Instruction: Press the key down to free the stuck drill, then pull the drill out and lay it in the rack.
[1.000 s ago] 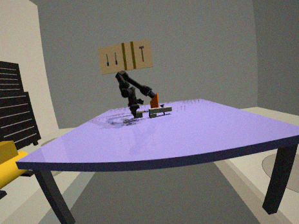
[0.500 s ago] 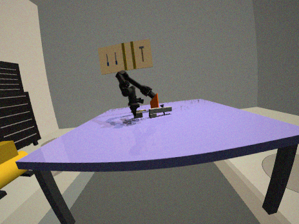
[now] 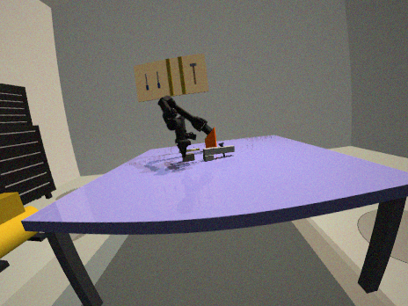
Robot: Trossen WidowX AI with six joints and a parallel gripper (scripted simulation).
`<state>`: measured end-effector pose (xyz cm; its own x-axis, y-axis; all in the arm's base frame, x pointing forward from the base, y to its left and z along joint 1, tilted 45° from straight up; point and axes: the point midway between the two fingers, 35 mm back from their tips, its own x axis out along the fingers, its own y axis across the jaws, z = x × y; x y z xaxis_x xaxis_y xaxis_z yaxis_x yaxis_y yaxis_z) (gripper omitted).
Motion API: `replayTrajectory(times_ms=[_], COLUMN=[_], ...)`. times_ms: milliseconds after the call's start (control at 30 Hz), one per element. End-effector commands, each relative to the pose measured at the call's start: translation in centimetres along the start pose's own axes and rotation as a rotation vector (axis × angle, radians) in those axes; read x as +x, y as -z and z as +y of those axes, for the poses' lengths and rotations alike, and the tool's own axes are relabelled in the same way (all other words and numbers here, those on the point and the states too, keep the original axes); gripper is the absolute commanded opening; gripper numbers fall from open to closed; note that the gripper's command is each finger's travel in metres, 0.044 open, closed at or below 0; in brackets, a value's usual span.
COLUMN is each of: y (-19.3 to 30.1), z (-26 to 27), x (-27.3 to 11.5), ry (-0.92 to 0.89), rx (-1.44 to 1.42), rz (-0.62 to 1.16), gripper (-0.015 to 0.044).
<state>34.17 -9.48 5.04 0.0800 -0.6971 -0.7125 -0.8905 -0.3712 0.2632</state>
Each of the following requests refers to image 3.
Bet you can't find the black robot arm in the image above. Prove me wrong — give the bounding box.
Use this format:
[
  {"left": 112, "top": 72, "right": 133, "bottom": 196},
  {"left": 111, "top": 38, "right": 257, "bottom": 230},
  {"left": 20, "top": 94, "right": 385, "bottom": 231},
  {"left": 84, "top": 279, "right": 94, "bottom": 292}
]
[{"left": 158, "top": 96, "right": 213, "bottom": 140}]

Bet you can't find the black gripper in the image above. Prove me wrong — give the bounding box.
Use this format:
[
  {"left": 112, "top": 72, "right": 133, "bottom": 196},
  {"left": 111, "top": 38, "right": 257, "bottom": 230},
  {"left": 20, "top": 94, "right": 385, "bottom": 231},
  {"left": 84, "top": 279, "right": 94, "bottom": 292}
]
[{"left": 175, "top": 128, "right": 191, "bottom": 157}]

